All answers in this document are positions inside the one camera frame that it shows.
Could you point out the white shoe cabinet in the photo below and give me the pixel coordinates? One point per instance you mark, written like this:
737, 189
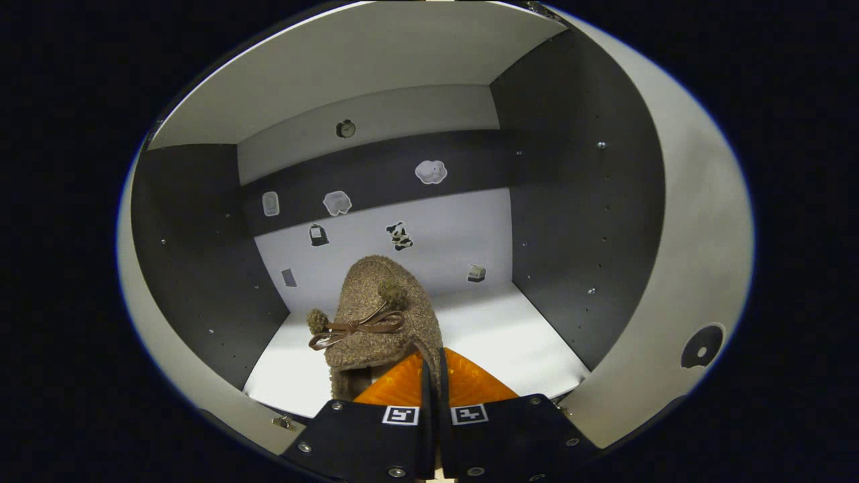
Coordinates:
570, 235

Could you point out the brown fuzzy shoe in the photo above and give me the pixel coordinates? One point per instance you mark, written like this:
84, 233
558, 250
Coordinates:
376, 295

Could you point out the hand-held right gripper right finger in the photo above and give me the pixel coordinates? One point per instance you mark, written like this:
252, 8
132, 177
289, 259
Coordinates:
510, 436

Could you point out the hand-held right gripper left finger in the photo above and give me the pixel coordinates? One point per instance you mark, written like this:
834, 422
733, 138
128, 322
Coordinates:
362, 439

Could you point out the metal door hinge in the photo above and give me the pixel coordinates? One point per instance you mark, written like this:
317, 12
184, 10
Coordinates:
285, 421
558, 406

